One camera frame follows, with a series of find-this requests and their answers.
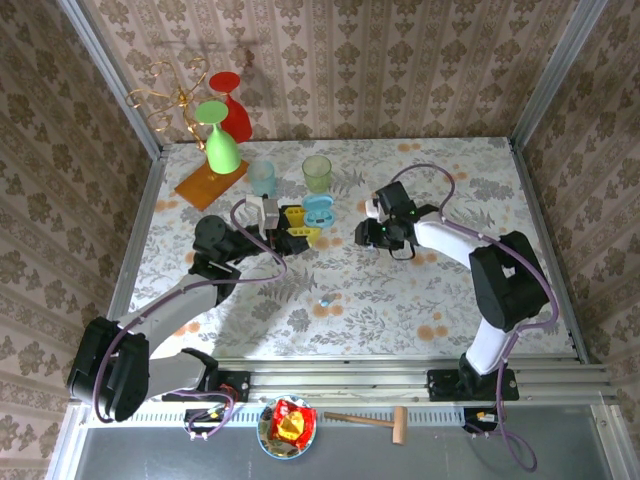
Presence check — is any small blue lid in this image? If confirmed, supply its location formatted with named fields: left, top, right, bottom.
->
left=301, top=194, right=335, bottom=232

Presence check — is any green plastic tumbler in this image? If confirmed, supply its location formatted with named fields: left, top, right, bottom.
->
left=301, top=155, right=333, bottom=195

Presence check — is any blue plastic tumbler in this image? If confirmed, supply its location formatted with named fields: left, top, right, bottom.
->
left=248, top=159, right=277, bottom=197

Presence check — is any orange wooden board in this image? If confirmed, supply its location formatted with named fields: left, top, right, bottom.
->
left=173, top=158, right=250, bottom=212

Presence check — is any green wine glass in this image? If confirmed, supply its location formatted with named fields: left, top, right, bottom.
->
left=193, top=99, right=243, bottom=176

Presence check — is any red wine glass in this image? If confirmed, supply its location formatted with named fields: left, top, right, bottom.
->
left=208, top=71, right=254, bottom=145

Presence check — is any red yellow snack packet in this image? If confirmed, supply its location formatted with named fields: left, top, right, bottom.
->
left=268, top=398, right=316, bottom=451

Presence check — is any wooden mallet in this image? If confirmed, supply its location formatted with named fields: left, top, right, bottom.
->
left=323, top=406, right=409, bottom=446

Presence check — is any patterned ceramic bowl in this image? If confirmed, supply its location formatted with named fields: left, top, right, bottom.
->
left=256, top=394, right=317, bottom=459

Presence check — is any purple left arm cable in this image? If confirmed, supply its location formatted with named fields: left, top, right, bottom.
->
left=94, top=198, right=289, bottom=441

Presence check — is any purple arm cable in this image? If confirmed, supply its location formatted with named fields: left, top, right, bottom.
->
left=94, top=198, right=289, bottom=441
left=392, top=163, right=560, bottom=474

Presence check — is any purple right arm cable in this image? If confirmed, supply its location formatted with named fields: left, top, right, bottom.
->
left=392, top=163, right=560, bottom=474

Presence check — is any aluminium table side rail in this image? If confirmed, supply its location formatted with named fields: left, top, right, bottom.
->
left=508, top=139, right=590, bottom=364
left=69, top=149, right=169, bottom=401

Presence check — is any aluminium rail beam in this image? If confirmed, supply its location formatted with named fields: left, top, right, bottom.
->
left=69, top=355, right=617, bottom=405

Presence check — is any gold wire glass rack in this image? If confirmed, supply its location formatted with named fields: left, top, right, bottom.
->
left=124, top=57, right=211, bottom=151

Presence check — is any white slotted cable duct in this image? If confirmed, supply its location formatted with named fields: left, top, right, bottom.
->
left=82, top=401, right=469, bottom=427

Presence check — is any aluminium frame post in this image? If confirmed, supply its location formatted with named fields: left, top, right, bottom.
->
left=509, top=0, right=611, bottom=151
left=57, top=0, right=164, bottom=161
left=591, top=402, right=632, bottom=480
left=45, top=399, right=89, bottom=480

